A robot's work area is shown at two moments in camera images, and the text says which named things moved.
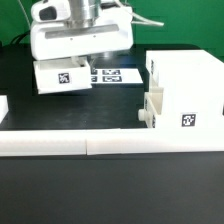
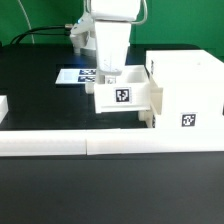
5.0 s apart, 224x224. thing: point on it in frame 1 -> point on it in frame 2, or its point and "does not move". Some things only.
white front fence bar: [109, 141] does not move
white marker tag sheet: [115, 75] -> [77, 76]
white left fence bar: [4, 107] does not move
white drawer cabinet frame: [193, 87] does not move
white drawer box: [61, 75] -> [131, 91]
